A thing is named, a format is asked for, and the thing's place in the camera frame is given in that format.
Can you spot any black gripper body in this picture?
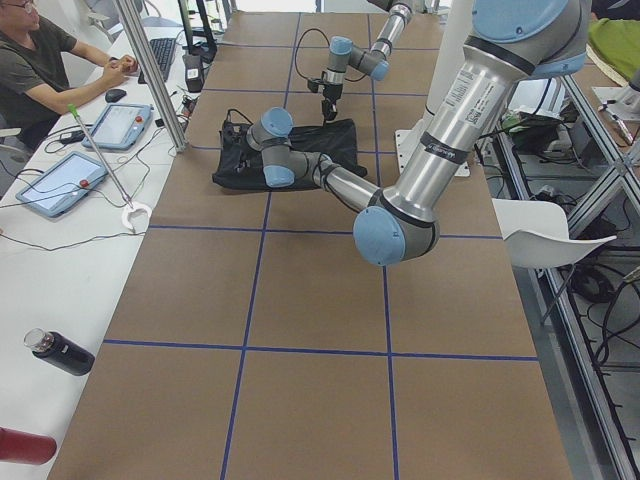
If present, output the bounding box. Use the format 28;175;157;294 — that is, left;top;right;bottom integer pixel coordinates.
321;83;343;122
219;119;250;170

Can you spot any black t-shirt with logo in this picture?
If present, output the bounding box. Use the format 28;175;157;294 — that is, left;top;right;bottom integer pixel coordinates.
211;117;369;193

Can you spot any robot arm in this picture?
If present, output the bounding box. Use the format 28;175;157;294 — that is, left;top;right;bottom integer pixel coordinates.
307;0;414;122
213;1;591;266

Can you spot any person right hand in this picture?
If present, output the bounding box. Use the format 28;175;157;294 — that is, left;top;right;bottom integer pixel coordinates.
102;55;138;89

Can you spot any upper blue teach pendant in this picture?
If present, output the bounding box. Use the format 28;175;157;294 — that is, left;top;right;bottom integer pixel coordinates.
89;103;153;151

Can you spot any blue teach pendant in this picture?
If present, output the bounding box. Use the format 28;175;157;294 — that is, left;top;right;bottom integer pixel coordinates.
89;103;153;151
15;152;107;218

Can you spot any metal grabber rod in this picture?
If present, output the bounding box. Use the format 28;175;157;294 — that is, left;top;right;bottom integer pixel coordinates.
67;104;152;233

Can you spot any black keyboard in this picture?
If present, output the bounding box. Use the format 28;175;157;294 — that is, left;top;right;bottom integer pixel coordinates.
149;37;177;82

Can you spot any black computer mouse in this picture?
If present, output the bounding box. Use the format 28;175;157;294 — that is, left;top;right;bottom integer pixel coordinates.
104;88;127;103

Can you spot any lower blue teach pendant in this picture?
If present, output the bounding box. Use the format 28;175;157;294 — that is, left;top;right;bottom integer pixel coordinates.
15;152;107;218

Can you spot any seated person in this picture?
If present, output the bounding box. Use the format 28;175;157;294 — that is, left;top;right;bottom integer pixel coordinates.
1;1;119;151

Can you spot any white chair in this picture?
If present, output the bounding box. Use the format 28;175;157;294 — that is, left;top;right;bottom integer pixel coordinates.
492;198;617;269

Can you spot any black water bottle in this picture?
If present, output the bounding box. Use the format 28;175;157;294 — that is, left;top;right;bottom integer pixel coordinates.
23;328;95;376

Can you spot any red bottle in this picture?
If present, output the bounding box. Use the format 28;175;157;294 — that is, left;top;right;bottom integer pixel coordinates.
0;427;57;465

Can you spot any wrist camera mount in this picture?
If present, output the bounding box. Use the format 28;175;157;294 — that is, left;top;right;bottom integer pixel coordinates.
307;78;324;93

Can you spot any aluminium frame post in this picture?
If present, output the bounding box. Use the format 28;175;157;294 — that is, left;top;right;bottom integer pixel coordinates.
114;0;187;153

